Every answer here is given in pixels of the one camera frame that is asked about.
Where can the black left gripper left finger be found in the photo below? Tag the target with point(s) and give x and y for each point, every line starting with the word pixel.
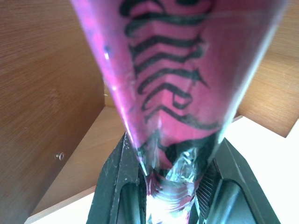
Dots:
pixel 109 186

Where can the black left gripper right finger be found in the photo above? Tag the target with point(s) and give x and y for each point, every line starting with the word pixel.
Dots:
pixel 238 186

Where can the pink snack packet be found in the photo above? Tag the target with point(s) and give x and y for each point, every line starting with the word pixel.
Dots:
pixel 170 70

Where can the wooden bookshelf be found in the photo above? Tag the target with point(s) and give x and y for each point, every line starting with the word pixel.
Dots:
pixel 46 81

